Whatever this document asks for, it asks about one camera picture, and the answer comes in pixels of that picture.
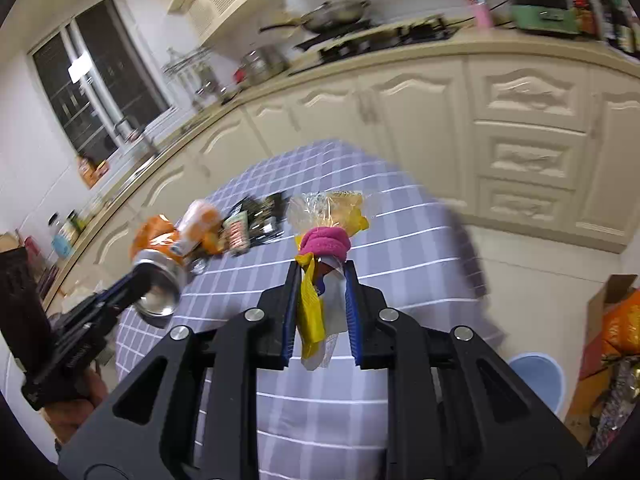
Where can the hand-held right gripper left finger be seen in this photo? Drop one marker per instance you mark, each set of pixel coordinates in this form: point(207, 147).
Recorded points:
point(287, 320)

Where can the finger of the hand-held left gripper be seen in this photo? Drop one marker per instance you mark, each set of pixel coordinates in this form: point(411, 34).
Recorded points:
point(120, 287)

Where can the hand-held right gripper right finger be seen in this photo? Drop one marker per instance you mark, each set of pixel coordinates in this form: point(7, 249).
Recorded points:
point(352, 320)

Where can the orange soda can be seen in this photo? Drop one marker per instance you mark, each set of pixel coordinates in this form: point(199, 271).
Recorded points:
point(157, 280)

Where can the pink cloth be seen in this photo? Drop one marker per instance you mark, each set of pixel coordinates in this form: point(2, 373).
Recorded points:
point(325, 245)

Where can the blue trash bin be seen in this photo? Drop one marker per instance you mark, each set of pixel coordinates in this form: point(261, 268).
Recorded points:
point(537, 380)

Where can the person's left hand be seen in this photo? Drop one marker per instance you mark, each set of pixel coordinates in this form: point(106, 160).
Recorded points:
point(72, 410)

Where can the clear blue label bottle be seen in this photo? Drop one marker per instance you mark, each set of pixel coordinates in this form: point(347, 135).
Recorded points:
point(62, 240)

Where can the checked purple tablecloth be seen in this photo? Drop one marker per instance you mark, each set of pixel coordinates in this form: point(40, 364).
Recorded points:
point(410, 260)

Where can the red green snack packet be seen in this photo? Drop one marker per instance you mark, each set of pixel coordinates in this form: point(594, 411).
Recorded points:
point(236, 235)

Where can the orange white plastic bottle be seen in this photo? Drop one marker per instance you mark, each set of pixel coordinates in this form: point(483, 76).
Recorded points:
point(197, 222)

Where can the black snack packet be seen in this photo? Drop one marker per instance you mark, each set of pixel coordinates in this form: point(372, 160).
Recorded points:
point(264, 217)

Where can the clear plastic bag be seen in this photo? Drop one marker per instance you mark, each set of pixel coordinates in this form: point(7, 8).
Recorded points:
point(325, 207)

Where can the orange box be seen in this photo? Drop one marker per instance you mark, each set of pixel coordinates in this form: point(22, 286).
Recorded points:
point(92, 171)

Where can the kitchen window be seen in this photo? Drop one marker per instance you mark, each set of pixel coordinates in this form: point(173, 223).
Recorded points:
point(100, 80)

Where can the cream kitchen cabinets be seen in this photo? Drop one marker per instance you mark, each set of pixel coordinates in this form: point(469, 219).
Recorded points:
point(415, 110)

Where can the metal dish rack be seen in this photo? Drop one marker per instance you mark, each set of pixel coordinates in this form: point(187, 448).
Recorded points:
point(192, 72)

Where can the cardboard box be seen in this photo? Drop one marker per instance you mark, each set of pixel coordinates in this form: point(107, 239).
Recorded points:
point(597, 320)

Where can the steel pot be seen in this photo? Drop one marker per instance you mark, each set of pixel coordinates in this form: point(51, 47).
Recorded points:
point(262, 65)

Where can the orange rice bag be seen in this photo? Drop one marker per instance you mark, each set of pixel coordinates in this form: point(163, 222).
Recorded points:
point(622, 325)

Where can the black gas stove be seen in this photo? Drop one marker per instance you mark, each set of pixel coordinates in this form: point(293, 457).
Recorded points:
point(380, 40)

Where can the cream range hood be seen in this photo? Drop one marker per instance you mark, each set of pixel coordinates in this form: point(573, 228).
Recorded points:
point(230, 0)

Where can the steel wok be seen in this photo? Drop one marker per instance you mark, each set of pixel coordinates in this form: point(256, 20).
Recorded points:
point(335, 12)

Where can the pink bottle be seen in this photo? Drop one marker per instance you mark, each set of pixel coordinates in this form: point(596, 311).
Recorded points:
point(481, 10)

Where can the green kitchen appliance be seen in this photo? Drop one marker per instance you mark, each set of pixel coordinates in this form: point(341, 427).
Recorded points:
point(542, 7)

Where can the red label sauce bottle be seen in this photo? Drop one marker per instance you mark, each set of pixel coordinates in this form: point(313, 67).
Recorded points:
point(582, 7)

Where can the dark glass bottle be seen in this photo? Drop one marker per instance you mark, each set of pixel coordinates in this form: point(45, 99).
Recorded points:
point(612, 15)

